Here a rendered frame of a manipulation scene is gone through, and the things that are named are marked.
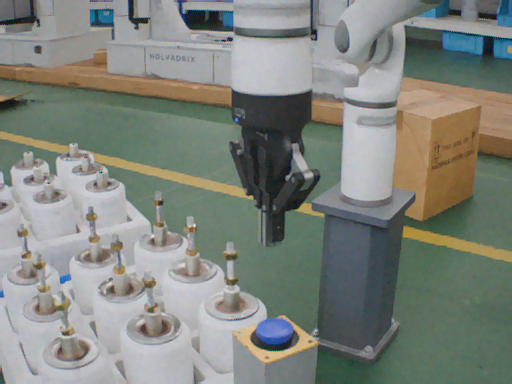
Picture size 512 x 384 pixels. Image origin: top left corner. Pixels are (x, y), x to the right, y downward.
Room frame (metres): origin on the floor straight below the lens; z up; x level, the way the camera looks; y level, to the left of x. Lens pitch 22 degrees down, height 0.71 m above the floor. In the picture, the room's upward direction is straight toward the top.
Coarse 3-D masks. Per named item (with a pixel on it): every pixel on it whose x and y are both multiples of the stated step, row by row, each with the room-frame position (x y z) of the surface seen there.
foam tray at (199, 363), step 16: (128, 272) 0.96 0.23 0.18; (64, 288) 0.90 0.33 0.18; (0, 304) 0.83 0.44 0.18; (160, 304) 0.87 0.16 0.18; (0, 320) 0.79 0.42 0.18; (0, 336) 0.74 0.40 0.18; (16, 336) 0.74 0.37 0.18; (96, 336) 0.80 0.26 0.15; (192, 336) 0.77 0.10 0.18; (0, 352) 0.76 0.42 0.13; (16, 352) 0.70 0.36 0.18; (192, 352) 0.73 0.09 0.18; (16, 368) 0.67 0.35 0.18; (112, 368) 0.68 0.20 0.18; (208, 368) 0.69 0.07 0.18
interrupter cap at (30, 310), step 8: (56, 296) 0.75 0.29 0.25; (24, 304) 0.72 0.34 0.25; (32, 304) 0.72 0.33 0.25; (24, 312) 0.70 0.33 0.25; (32, 312) 0.70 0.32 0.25; (40, 312) 0.71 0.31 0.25; (48, 312) 0.71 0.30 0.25; (56, 312) 0.71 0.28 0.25; (32, 320) 0.68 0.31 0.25; (40, 320) 0.68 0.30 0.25; (48, 320) 0.68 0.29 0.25; (56, 320) 0.69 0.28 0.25
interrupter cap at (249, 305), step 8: (216, 296) 0.77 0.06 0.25; (240, 296) 0.77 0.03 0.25; (248, 296) 0.77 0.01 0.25; (208, 304) 0.74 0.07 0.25; (216, 304) 0.74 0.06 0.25; (240, 304) 0.75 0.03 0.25; (248, 304) 0.75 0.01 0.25; (256, 304) 0.74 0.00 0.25; (208, 312) 0.72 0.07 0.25; (216, 312) 0.72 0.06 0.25; (224, 312) 0.72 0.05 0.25; (232, 312) 0.73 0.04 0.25; (240, 312) 0.72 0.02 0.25; (248, 312) 0.72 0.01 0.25; (256, 312) 0.73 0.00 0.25; (232, 320) 0.71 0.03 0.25
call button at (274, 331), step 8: (264, 320) 0.59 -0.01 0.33; (272, 320) 0.59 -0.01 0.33; (280, 320) 0.59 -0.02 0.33; (256, 328) 0.57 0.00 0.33; (264, 328) 0.57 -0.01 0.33; (272, 328) 0.57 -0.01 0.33; (280, 328) 0.57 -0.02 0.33; (288, 328) 0.57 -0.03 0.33; (264, 336) 0.56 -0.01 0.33; (272, 336) 0.56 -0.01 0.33; (280, 336) 0.56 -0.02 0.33; (288, 336) 0.56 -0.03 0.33; (272, 344) 0.56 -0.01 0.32
